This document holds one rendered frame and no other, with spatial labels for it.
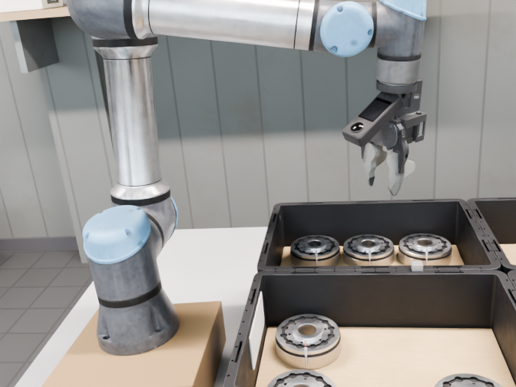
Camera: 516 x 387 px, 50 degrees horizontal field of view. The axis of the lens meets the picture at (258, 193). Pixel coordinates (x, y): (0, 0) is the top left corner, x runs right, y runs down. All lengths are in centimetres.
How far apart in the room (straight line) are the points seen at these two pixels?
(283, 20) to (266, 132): 208
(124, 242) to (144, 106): 26
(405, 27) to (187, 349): 66
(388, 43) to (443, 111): 195
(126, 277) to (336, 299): 36
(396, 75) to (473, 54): 192
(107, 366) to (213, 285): 44
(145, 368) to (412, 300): 46
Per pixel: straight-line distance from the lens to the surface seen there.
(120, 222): 99
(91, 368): 103
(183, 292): 137
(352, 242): 118
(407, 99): 105
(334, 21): 82
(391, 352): 92
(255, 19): 85
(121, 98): 104
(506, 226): 126
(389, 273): 93
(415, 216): 121
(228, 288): 136
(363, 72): 283
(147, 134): 105
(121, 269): 97
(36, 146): 330
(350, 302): 95
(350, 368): 89
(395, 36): 98
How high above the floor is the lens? 139
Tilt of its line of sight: 21 degrees down
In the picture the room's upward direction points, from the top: 5 degrees counter-clockwise
